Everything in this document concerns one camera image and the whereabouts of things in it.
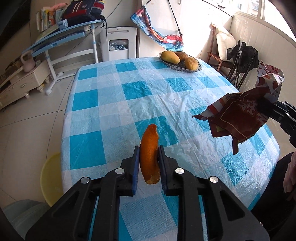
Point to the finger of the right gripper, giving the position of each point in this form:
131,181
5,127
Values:
282,112

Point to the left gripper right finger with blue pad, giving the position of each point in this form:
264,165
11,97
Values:
207,206

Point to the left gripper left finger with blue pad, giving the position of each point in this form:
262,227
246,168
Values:
89,210

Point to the red snack bag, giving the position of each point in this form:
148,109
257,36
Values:
240,115

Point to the long orange peel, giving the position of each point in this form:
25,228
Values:
149,155

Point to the yellow plastic trash bin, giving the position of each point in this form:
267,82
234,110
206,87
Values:
51,179

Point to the person's hand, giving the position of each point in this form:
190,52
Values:
290,175

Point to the black folding chair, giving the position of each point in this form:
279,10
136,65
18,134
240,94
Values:
245,59

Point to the light blue sofa seat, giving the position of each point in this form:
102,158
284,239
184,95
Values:
23,214

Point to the wooden chair with cushion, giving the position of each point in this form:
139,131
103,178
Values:
225,41

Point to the orange mango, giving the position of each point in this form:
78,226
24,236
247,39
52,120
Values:
191,63

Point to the blue checkered tablecloth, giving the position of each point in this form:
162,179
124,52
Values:
111,104

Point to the brown mango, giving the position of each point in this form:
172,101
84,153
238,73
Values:
182,55

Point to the colourful kite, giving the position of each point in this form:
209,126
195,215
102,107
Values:
169,42

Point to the cream TV cabinet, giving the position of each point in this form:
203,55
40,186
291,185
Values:
14,88

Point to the pink kettlebell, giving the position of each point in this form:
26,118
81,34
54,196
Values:
27,61

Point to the white air purifier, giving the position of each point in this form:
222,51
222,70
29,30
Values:
118,43

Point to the row of books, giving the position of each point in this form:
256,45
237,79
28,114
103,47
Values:
47,17

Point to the navy red school backpack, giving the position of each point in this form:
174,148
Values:
83,11

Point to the wire fruit basket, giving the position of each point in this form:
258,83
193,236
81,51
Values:
180,66

